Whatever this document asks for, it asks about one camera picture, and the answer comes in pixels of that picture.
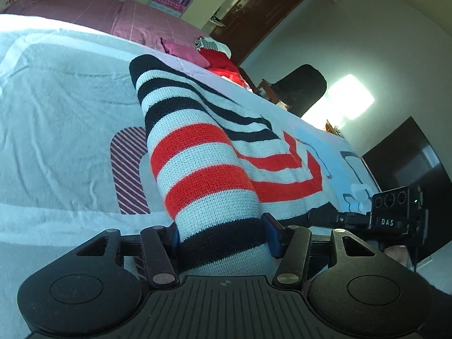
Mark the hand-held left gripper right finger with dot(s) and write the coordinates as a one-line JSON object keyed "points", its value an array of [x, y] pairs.
{"points": [[271, 235]]}

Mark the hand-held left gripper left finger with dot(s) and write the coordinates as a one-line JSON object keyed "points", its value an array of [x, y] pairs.
{"points": [[175, 242]]}

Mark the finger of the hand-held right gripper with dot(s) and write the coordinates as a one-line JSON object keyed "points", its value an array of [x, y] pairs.
{"points": [[339, 219]]}

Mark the striped knit sweater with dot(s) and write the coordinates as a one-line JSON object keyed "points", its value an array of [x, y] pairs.
{"points": [[197, 169]]}

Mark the black television screen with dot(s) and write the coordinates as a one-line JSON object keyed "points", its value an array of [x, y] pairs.
{"points": [[406, 155]]}

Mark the black chair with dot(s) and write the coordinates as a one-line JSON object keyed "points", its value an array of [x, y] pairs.
{"points": [[300, 88]]}

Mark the wooden side table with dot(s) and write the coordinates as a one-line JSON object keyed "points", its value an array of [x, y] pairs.
{"points": [[270, 91]]}

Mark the red garment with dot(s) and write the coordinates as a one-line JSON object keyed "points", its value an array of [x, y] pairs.
{"points": [[224, 65]]}

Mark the white printed bedsheet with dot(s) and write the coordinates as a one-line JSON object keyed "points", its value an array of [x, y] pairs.
{"points": [[53, 113]]}

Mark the pink folded cloth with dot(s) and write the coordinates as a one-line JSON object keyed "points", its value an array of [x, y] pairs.
{"points": [[187, 53]]}

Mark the white cloth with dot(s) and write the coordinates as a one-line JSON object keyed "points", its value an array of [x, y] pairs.
{"points": [[222, 47]]}

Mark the zebra striped cloth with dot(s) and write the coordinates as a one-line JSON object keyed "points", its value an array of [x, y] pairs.
{"points": [[205, 43]]}

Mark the brown wooden door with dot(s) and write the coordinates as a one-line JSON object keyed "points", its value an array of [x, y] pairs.
{"points": [[279, 7]]}

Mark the pink quilt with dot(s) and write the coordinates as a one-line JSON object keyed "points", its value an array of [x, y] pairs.
{"points": [[155, 21]]}

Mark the pink bedsheet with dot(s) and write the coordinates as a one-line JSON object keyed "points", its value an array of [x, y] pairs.
{"points": [[63, 10]]}

